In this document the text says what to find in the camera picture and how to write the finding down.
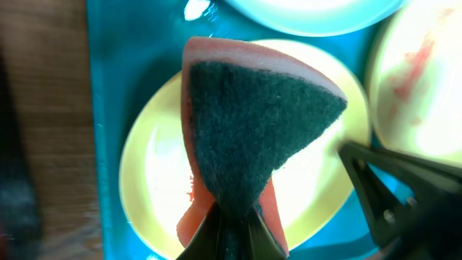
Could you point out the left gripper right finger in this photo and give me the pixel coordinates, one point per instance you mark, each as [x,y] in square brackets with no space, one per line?
[427,226]

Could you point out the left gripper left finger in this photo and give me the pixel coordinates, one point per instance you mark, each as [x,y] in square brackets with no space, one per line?
[222,237]

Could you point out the green rimmed plate front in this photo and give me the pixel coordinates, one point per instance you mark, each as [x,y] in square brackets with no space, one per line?
[155,178]

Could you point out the green rimmed plate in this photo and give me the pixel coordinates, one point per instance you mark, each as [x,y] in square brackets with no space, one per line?
[414,81]
[155,178]

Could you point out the green and orange sponge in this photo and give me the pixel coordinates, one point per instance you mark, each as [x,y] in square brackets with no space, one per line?
[245,110]

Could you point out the light blue plate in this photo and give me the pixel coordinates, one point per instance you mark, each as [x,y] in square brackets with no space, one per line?
[317,18]

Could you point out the black tray with red liquid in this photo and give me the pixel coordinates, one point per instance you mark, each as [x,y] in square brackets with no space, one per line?
[20,215]

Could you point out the teal plastic tray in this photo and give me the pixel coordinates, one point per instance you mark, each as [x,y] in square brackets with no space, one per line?
[135,48]

